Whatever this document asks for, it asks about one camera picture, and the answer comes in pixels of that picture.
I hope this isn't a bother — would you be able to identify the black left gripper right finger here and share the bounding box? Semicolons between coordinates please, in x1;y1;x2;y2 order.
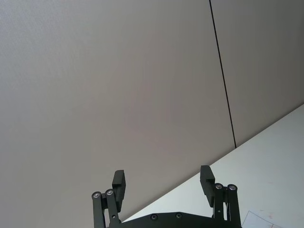
200;165;242;228

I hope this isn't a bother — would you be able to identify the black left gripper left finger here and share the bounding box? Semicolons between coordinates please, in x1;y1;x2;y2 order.
91;169;127;228

